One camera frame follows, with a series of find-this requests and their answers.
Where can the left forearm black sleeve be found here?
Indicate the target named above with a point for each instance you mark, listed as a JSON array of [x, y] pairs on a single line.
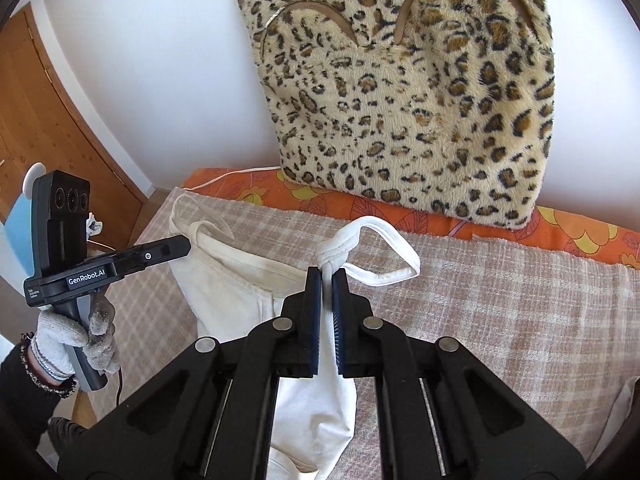
[[27, 404]]

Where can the pink plaid bed blanket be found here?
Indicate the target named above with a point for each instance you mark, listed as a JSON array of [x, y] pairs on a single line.
[[561, 331]]

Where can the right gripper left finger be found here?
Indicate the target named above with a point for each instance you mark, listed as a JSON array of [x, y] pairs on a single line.
[[209, 413]]

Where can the left gloved hand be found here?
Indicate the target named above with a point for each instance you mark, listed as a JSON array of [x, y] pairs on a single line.
[[47, 351]]

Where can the leopard print cushion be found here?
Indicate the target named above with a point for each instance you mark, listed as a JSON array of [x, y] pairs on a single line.
[[443, 106]]

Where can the white camisole top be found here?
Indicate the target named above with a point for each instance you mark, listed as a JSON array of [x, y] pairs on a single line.
[[231, 291]]

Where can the wooden door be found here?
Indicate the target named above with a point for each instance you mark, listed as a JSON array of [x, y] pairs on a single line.
[[40, 123]]

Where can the light blue chair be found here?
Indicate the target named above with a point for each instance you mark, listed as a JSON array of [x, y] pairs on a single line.
[[19, 233]]

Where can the white clip desk lamp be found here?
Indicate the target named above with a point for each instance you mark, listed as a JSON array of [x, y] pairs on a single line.
[[94, 227]]

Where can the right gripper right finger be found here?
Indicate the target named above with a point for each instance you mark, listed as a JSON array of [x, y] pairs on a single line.
[[443, 414]]

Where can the orange floral bed sheet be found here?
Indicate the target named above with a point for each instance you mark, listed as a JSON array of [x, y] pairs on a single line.
[[548, 228]]

